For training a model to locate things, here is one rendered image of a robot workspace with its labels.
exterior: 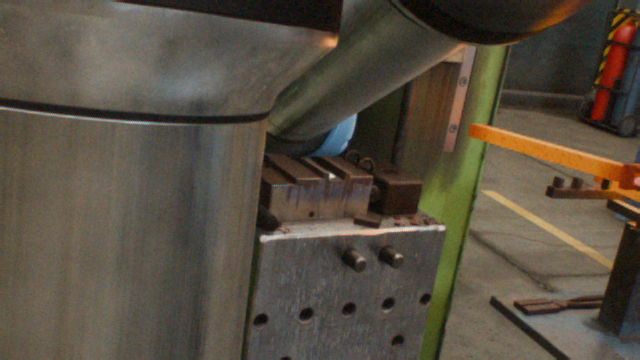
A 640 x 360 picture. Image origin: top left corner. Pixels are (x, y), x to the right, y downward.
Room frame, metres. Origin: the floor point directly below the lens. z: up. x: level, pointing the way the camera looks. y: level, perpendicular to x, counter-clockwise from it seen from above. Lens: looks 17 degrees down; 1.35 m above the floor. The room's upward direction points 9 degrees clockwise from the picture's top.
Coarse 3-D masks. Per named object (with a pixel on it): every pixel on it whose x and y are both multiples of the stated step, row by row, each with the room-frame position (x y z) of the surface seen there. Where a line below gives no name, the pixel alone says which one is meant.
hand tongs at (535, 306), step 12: (516, 300) 1.35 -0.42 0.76; (528, 300) 1.36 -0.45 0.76; (540, 300) 1.37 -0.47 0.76; (552, 300) 1.38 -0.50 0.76; (564, 300) 1.40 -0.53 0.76; (576, 300) 1.41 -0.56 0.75; (588, 300) 1.44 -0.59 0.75; (528, 312) 1.32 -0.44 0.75; (540, 312) 1.33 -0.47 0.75; (552, 312) 1.35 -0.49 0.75
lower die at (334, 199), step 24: (264, 168) 1.23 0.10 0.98; (288, 168) 1.22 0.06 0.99; (312, 168) 1.23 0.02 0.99; (264, 192) 1.16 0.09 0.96; (288, 192) 1.16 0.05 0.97; (312, 192) 1.19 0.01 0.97; (336, 192) 1.21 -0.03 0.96; (360, 192) 1.24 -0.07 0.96; (288, 216) 1.16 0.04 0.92; (336, 216) 1.22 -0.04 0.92
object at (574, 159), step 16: (480, 128) 1.24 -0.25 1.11; (496, 128) 1.24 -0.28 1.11; (512, 144) 1.17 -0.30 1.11; (528, 144) 1.14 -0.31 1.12; (544, 144) 1.12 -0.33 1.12; (560, 160) 1.09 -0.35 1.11; (576, 160) 1.06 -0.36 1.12; (592, 160) 1.04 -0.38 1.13; (608, 160) 1.04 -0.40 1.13; (608, 176) 1.01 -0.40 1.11; (624, 176) 0.98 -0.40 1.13
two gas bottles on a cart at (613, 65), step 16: (608, 16) 8.20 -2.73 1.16; (624, 32) 8.04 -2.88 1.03; (624, 48) 8.02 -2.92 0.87; (608, 64) 8.09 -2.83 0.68; (624, 64) 8.02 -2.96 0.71; (592, 80) 8.21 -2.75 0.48; (608, 80) 8.05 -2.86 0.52; (624, 80) 7.87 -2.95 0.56; (608, 96) 8.02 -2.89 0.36; (624, 96) 7.82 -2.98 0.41; (592, 112) 8.13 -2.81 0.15; (608, 112) 7.98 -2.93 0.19; (624, 112) 7.72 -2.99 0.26; (608, 128) 7.82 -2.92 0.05; (624, 128) 7.71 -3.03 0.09
